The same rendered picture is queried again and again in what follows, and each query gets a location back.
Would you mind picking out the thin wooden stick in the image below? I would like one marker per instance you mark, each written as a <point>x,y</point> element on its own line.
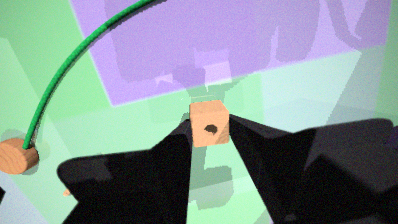
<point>66,193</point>

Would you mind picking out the dark green string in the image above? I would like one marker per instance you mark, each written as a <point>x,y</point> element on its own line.
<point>113,20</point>

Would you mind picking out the light wooden block with small hole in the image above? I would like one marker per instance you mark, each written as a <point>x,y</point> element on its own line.
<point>209,122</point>

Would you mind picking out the round wooden button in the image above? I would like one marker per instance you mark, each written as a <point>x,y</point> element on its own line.
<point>15,160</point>

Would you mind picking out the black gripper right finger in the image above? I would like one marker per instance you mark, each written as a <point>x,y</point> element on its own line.
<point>280,162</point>

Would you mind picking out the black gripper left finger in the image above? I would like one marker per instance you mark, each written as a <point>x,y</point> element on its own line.
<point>163,170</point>

